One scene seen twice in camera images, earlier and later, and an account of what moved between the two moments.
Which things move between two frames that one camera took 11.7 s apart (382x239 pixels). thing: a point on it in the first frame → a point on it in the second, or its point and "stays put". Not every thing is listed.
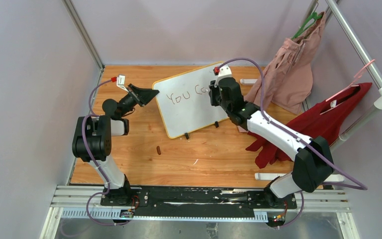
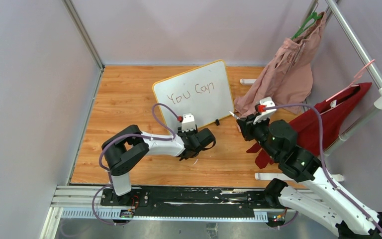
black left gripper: (144, 96) → (194, 132)
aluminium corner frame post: (84, 34) stays put
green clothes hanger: (311, 21) stays put
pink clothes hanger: (356, 77) stays put
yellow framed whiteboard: (183, 101) stays put
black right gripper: (213, 92) → (246, 125)
